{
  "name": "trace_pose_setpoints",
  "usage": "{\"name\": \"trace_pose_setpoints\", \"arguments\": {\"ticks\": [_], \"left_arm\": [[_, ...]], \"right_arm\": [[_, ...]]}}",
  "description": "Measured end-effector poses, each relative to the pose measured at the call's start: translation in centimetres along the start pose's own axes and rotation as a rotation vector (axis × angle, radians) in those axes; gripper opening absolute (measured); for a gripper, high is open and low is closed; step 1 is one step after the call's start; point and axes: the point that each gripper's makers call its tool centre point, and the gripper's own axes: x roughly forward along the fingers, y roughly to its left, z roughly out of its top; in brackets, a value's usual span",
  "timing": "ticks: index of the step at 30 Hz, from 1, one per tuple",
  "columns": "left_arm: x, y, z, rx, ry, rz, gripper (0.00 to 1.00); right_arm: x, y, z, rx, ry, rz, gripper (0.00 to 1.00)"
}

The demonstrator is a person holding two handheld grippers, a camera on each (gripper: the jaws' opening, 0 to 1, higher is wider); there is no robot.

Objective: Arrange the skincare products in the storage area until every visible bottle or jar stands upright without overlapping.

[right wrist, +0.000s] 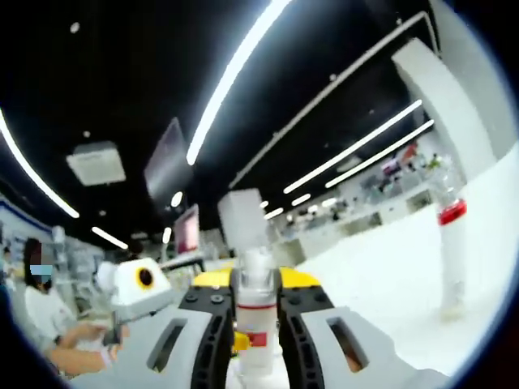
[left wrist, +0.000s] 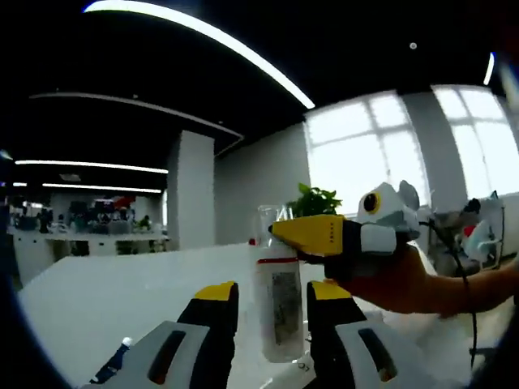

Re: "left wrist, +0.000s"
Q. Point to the person's right hand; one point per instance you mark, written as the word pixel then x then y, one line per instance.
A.
pixel 397 283

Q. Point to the white skincare bottle clear cap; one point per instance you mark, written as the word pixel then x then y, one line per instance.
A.
pixel 280 308

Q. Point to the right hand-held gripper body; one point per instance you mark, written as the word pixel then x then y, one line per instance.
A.
pixel 393 210

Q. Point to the long curved ceiling light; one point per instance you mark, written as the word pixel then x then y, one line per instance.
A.
pixel 211 32

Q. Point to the potted green plant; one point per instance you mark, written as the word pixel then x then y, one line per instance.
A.
pixel 316 200

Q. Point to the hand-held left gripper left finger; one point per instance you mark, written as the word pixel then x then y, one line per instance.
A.
pixel 202 324

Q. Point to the straight ceiling light strip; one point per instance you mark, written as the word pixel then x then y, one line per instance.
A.
pixel 101 187
pixel 93 166

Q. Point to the row of white office desks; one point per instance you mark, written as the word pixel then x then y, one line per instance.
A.
pixel 81 243

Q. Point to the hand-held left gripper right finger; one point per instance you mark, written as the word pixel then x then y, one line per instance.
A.
pixel 336 324

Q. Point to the blue tube white cap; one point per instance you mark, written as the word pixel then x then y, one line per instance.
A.
pixel 113 360

